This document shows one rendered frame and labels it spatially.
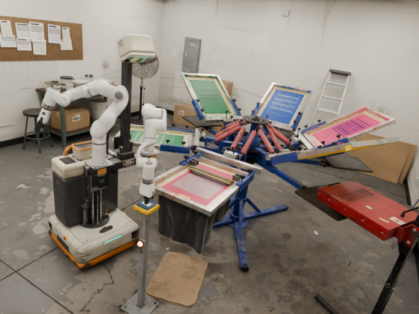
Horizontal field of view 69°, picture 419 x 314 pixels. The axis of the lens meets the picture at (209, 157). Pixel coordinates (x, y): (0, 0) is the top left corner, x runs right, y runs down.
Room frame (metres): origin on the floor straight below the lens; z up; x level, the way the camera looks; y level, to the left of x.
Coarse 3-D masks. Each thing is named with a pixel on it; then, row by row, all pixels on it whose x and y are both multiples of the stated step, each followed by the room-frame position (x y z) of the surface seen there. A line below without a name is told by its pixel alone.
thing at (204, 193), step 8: (224, 176) 2.41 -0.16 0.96; (232, 176) 2.44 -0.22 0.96; (200, 184) 2.20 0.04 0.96; (208, 184) 2.22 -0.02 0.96; (216, 184) 2.24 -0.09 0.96; (192, 192) 2.06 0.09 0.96; (200, 192) 2.07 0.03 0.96; (208, 192) 2.09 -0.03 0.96; (216, 192) 2.11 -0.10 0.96; (192, 200) 1.94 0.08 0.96; (200, 200) 1.95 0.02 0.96; (208, 200) 1.97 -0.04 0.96
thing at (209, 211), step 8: (200, 160) 2.67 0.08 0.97; (208, 160) 2.64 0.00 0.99; (176, 168) 2.36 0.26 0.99; (184, 168) 2.45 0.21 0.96; (224, 168) 2.55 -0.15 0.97; (232, 168) 2.53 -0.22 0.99; (160, 176) 2.17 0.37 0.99; (168, 176) 2.24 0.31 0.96; (160, 192) 1.95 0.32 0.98; (168, 192) 1.94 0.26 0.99; (232, 192) 2.08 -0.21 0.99; (176, 200) 1.89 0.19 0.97; (184, 200) 1.86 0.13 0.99; (224, 200) 1.95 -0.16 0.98; (192, 208) 1.83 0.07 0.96; (200, 208) 1.80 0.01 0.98; (208, 208) 1.80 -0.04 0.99; (216, 208) 1.84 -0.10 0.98
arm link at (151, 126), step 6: (162, 108) 2.07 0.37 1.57; (162, 114) 2.03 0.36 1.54; (150, 120) 1.93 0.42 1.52; (156, 120) 1.94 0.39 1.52; (162, 120) 1.96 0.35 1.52; (150, 126) 1.91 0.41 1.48; (156, 126) 1.92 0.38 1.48; (162, 126) 1.93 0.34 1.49; (144, 132) 1.92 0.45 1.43; (150, 132) 1.90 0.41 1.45; (156, 132) 1.93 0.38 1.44
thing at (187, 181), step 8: (208, 168) 2.53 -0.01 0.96; (184, 176) 2.30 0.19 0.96; (192, 176) 2.32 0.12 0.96; (200, 176) 2.34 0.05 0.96; (168, 184) 2.12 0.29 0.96; (176, 184) 2.14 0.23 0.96; (184, 184) 2.16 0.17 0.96; (192, 184) 2.18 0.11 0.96; (176, 192) 2.02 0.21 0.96; (184, 192) 2.04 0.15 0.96
